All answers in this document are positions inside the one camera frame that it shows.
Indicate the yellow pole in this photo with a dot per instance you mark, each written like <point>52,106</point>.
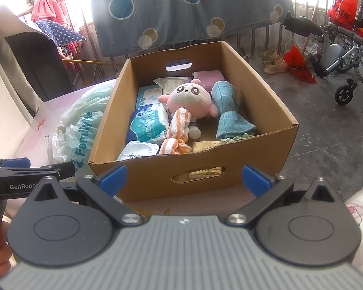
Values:
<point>87,62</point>

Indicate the wheelchair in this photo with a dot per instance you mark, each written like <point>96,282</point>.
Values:
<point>344,51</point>

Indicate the gold tissue pack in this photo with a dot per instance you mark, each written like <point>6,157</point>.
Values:
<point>204,146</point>

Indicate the blue dotted bed sheet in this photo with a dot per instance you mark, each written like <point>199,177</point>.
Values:
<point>184,15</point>

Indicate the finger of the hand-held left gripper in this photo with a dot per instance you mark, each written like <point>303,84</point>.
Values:
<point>63,169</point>
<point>16,162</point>

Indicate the orange striped towel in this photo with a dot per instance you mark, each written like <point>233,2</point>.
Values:
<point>177,130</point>

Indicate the cardboard box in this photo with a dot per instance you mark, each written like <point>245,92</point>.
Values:
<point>199,163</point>

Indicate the pink plush toy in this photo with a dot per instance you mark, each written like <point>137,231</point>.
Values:
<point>189,101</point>

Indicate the pink knitted cloth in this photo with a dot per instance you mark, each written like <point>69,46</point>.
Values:
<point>208,80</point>

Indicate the red plastic bag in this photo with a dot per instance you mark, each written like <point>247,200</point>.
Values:
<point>343,7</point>
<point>299,65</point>

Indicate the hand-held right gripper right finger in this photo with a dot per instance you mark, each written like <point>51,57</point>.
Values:
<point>255,182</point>

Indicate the white plastic bag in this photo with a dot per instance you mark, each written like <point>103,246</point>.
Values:
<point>78,127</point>

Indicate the teal towel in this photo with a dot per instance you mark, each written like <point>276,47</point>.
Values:
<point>227,108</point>

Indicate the pink garment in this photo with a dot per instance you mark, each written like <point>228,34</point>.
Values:
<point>48,9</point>

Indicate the worn beige shoe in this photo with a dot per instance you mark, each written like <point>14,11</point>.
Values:
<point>276,66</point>
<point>270,56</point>

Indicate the beige curtain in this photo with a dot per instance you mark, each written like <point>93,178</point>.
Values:
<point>15,24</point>

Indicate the metal railing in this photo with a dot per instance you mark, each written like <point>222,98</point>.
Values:
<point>253,42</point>

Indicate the blue star patterned cloth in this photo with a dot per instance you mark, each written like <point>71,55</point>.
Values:
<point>60,34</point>

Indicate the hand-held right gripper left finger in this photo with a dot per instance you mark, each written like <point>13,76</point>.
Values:
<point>115,181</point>

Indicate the white tissue pack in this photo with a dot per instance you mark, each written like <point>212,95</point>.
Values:
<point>169,84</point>

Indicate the green scrunchie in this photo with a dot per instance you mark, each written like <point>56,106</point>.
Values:
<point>234,139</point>

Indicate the white blue wipes pack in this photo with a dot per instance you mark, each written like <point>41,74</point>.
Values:
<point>148,98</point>

